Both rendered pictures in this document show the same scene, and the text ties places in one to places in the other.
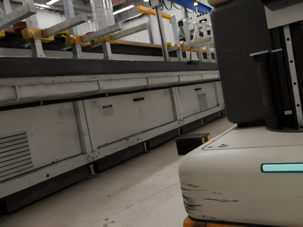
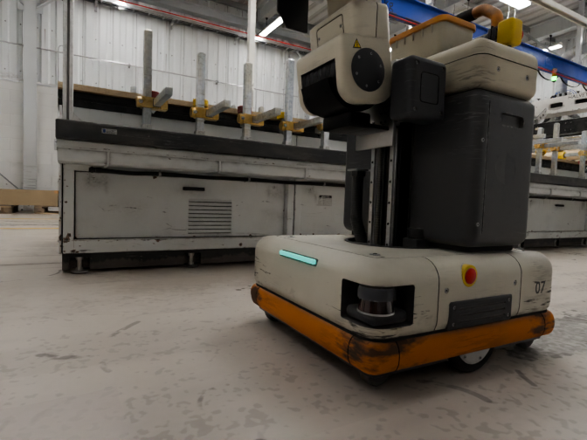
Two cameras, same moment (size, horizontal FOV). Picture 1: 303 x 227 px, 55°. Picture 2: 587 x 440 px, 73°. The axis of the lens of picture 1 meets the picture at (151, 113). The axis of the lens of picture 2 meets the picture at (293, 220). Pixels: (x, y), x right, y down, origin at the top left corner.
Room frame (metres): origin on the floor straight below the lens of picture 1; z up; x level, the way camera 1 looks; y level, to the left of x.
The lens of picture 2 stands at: (-0.38, -0.75, 0.40)
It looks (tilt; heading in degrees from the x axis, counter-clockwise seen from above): 3 degrees down; 28
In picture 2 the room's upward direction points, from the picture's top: 2 degrees clockwise
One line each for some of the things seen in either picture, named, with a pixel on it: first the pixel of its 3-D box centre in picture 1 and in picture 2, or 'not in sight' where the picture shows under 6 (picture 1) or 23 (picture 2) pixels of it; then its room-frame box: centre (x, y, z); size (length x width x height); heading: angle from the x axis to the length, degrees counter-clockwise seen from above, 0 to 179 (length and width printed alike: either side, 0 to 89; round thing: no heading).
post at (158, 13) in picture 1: (162, 34); not in sight; (2.40, -0.20, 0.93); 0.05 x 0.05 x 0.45; 57
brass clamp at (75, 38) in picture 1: (77, 40); (291, 127); (1.59, 0.32, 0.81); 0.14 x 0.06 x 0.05; 147
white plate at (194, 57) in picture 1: (192, 56); not in sight; (2.79, -0.48, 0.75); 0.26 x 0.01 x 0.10; 147
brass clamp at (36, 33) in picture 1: (38, 35); (250, 120); (1.38, 0.46, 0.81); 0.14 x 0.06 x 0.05; 147
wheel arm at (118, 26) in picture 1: (89, 38); (300, 126); (1.57, 0.25, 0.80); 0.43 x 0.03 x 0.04; 57
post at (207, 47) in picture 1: (206, 42); not in sight; (3.25, -0.74, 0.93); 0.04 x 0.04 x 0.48; 57
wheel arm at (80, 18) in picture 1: (50, 32); (258, 119); (1.35, 0.39, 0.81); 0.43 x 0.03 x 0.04; 57
